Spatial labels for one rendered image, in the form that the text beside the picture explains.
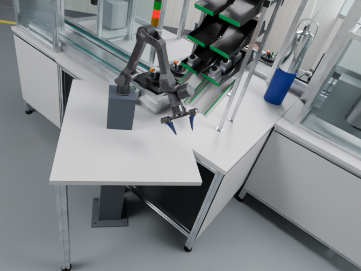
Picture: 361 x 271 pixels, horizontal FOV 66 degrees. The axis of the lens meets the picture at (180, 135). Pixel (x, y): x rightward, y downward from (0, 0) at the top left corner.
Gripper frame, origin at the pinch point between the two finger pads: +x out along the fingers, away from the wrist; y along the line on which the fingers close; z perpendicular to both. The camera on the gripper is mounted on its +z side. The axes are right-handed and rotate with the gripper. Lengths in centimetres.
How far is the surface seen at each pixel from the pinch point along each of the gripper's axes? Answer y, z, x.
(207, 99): -12.7, 32.3, -10.8
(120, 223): 75, 53, 57
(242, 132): -28, 51, 15
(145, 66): 27, 68, -49
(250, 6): -47, 15, -48
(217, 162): -10.0, 17.1, 24.8
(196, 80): -9.5, 37.3, -23.8
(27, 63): 129, 80, -87
